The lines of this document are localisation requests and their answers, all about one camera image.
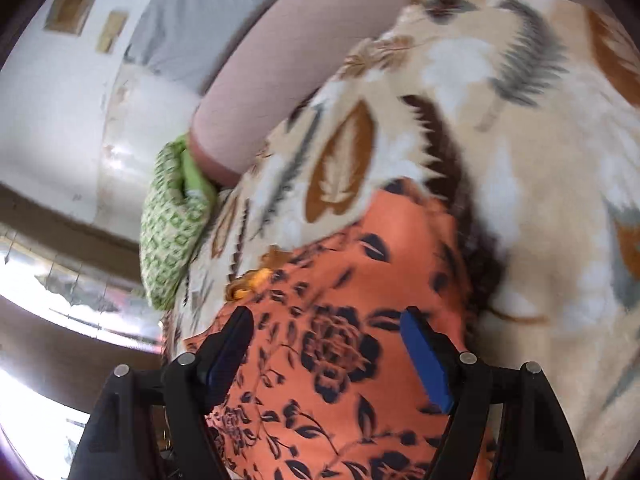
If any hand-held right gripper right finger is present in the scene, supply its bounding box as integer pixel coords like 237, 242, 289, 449
400, 305, 586, 480

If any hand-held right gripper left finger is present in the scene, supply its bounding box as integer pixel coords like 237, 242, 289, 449
67, 305, 256, 480

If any orange floral blouse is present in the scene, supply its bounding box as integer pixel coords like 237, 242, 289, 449
182, 177, 501, 480

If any green checked pillow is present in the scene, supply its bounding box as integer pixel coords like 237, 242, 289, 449
140, 132, 218, 311

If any leaf print blanket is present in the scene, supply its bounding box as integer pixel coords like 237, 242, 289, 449
160, 0, 640, 480

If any pink bolster pillow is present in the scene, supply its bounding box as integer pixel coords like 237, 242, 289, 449
189, 0, 441, 188

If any grey pillow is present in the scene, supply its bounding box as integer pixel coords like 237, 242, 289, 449
122, 0, 326, 96

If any wooden window frame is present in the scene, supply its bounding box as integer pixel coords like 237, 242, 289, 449
0, 182, 168, 411

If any small beige wall picture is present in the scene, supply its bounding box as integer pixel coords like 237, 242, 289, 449
95, 9, 130, 55

